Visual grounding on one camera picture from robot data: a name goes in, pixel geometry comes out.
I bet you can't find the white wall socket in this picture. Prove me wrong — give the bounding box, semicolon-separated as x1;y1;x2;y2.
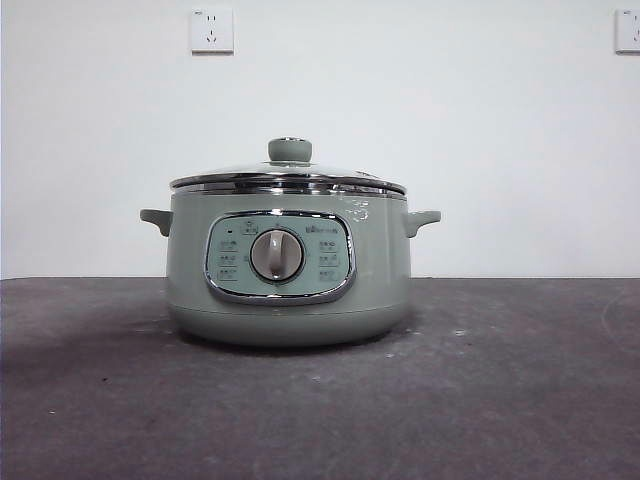
614;8;640;55
189;8;235;56

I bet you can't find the glass lid with green knob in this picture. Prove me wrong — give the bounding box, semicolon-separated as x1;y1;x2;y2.
168;135;408;197

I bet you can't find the pale green electric cooking pot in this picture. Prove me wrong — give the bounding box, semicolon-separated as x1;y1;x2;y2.
139;192;443;348

